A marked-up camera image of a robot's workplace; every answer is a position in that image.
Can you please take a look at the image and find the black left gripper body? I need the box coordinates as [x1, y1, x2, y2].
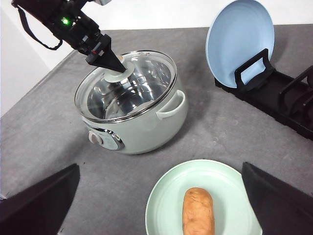
[18, 0, 102, 55]

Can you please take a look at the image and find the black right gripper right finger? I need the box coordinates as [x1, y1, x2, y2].
[242, 162, 313, 235]

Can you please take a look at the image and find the glass pot lid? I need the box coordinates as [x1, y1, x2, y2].
[74, 50, 178, 122]

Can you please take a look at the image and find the green plate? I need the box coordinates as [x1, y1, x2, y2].
[145, 160, 263, 235]

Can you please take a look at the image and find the black cable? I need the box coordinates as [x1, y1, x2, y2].
[17, 6, 63, 50]

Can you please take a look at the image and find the orange brown potato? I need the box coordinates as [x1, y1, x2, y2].
[182, 187, 215, 235]

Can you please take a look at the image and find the blue plate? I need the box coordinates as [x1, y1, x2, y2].
[205, 0, 275, 88]

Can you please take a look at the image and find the green electric steamer pot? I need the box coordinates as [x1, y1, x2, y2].
[74, 50, 188, 155]

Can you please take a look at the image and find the black dish rack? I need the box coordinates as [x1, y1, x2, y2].
[214, 49, 313, 140]

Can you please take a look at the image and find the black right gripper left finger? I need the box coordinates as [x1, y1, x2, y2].
[0, 163, 80, 235]

